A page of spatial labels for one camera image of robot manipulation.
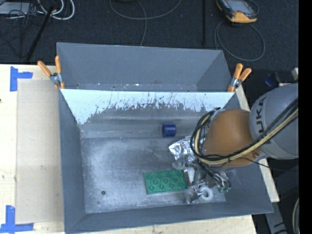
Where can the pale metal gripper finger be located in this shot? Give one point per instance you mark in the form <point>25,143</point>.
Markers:
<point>194,196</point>
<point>189,177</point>

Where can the dark green flat block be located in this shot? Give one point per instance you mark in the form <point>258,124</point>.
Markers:
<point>164,181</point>

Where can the grey metal bin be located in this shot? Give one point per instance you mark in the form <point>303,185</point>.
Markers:
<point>122,169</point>

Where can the silver foil packet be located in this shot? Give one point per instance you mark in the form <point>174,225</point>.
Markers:
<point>181,150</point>

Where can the blue cup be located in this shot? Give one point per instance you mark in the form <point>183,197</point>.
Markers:
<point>169,130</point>

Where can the pale wood flat board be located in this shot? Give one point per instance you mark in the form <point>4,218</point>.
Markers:
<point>36,155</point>

